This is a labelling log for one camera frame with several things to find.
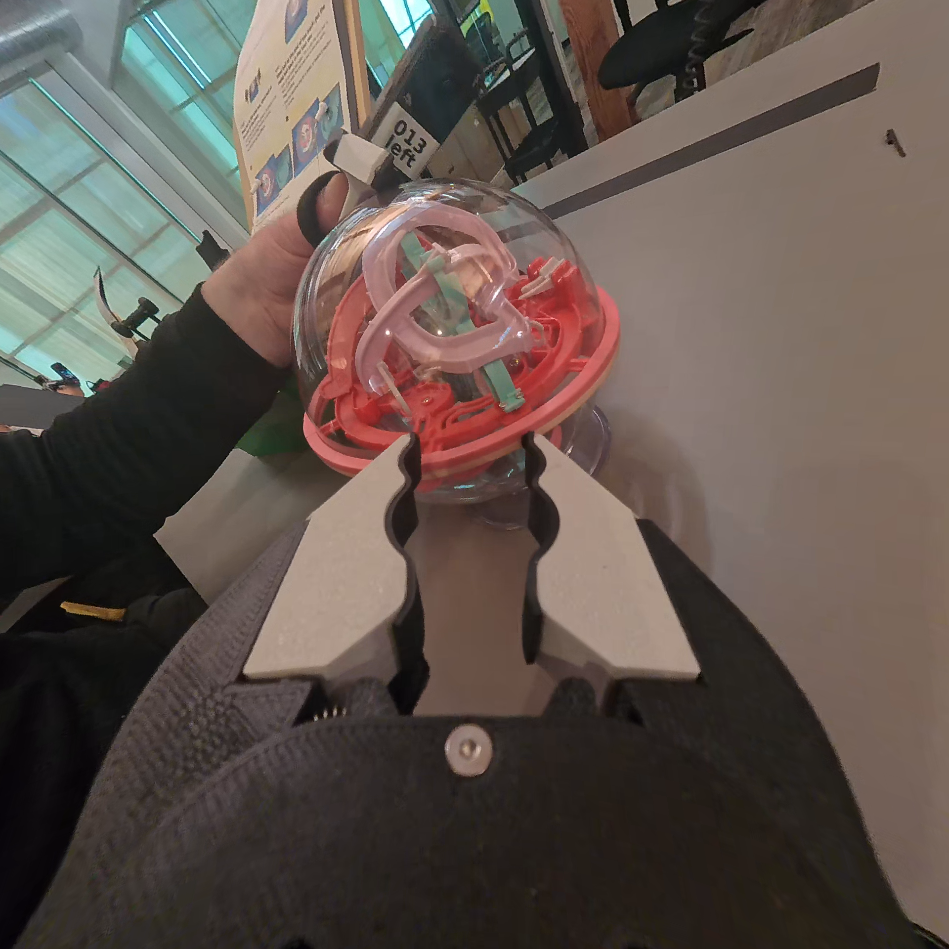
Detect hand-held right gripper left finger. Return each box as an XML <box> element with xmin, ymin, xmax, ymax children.
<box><xmin>243</xmin><ymin>432</ymin><xmax>430</xmax><ymax>687</ymax></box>

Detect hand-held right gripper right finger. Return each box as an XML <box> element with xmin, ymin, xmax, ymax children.
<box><xmin>521</xmin><ymin>432</ymin><xmax>703</xmax><ymax>683</ymax></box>

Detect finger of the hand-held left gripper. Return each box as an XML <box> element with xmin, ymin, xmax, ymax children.
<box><xmin>323</xmin><ymin>132</ymin><xmax>401</xmax><ymax>210</ymax></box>

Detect clear plastic ball stand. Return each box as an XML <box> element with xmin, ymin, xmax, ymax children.
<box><xmin>474</xmin><ymin>404</ymin><xmax>613</xmax><ymax>529</ymax></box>

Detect clear maze ball red tracks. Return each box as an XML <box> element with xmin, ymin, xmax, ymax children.
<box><xmin>291</xmin><ymin>178</ymin><xmax>622</xmax><ymax>507</ymax></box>

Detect person's left forearm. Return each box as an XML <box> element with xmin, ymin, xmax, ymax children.
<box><xmin>0</xmin><ymin>284</ymin><xmax>295</xmax><ymax>598</ymax></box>

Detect person's left hand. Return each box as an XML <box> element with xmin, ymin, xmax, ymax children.
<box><xmin>202</xmin><ymin>174</ymin><xmax>351</xmax><ymax>369</ymax></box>

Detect wooden poster board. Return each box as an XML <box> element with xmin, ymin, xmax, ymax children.
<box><xmin>232</xmin><ymin>0</ymin><xmax>372</xmax><ymax>232</ymax></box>

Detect wooden pillar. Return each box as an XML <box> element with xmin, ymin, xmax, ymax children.
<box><xmin>556</xmin><ymin>0</ymin><xmax>640</xmax><ymax>143</ymax></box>

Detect green plastic bin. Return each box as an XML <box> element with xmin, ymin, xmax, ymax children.
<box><xmin>241</xmin><ymin>411</ymin><xmax>316</xmax><ymax>459</ymax></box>

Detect black mesh office chair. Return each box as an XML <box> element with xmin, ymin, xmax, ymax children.
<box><xmin>597</xmin><ymin>0</ymin><xmax>772</xmax><ymax>106</ymax></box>

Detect small dumbbell rack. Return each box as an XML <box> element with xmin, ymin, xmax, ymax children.
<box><xmin>110</xmin><ymin>297</ymin><xmax>162</xmax><ymax>338</ymax></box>

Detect black tape strip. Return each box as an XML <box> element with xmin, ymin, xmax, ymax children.
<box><xmin>543</xmin><ymin>63</ymin><xmax>882</xmax><ymax>221</ymax></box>

